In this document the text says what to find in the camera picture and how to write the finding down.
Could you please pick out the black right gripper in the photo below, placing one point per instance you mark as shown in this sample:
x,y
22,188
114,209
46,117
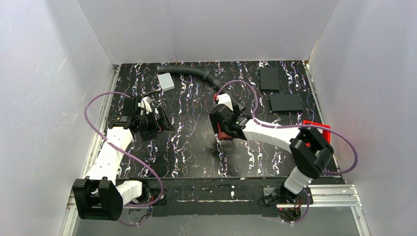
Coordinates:
x,y
220,122

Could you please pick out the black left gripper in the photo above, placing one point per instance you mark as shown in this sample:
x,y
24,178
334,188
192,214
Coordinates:
x,y
157,118

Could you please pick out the red card holder wallet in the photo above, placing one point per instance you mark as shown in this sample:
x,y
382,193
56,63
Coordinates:
x,y
223,136

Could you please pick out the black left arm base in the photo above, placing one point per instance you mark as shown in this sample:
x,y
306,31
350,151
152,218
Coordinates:
x,y
149,195

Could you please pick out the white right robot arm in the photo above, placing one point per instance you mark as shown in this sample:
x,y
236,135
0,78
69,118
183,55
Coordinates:
x,y
311,152

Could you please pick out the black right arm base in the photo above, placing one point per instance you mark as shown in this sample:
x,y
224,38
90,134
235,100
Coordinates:
x,y
291,208

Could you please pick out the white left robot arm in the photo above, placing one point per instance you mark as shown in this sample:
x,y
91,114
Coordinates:
x,y
100,195

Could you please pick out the black pliers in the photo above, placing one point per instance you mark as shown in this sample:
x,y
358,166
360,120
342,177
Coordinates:
x,y
151,93

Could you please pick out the small grey box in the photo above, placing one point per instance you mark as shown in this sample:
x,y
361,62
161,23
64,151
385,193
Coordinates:
x,y
166,81

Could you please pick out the black flat pad lower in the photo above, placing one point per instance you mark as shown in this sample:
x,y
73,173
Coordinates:
x,y
286,102

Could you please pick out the black flat pad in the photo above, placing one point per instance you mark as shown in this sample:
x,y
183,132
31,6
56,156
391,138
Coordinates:
x,y
269,79
286,102

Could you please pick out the black flat pad upper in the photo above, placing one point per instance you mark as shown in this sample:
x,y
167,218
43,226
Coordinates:
x,y
269,79

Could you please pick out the red plastic tray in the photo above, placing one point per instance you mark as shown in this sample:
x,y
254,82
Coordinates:
x,y
325,133

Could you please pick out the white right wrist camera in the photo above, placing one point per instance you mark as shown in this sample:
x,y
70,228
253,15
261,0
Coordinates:
x,y
224,99

